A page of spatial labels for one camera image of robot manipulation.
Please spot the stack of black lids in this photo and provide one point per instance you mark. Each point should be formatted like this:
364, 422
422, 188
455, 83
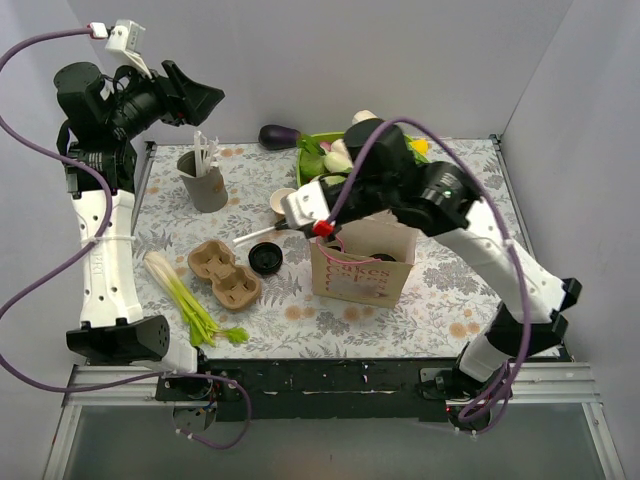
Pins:
265, 258

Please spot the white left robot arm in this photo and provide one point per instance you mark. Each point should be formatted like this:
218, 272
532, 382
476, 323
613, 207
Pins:
103, 115

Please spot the green celery stalks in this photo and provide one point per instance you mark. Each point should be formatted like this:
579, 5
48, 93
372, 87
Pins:
203, 329

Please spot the pink paper cake bag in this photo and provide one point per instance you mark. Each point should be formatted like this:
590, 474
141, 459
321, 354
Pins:
343, 269

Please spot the napa cabbage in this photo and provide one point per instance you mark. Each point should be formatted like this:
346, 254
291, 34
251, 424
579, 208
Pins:
364, 115

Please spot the floral table mat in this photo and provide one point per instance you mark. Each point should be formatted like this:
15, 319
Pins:
443, 304

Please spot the brown cardboard cup carrier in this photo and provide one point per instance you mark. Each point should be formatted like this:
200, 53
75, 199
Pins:
235, 286

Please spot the green plastic vegetable tray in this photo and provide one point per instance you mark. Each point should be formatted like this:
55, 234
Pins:
308, 168

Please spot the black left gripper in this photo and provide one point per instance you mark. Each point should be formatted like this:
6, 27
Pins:
170, 95

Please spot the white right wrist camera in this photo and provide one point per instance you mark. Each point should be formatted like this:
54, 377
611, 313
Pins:
308, 205

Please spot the grey straw holder cup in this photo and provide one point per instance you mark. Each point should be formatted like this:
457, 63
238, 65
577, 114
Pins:
208, 192

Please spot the yellow vegetable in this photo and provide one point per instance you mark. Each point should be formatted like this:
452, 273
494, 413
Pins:
420, 146

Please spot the aluminium frame rail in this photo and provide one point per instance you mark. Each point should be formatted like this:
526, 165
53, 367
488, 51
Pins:
536, 383

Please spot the purple eggplant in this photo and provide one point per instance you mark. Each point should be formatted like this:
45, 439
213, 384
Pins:
274, 137

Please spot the bok choy middle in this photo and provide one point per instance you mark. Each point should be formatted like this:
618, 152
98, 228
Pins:
337, 158

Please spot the single white straw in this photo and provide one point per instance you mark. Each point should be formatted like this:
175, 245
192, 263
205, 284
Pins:
251, 236

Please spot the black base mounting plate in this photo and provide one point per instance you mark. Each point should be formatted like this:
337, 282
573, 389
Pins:
279, 389

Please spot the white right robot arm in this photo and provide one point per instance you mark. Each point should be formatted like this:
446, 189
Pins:
447, 205

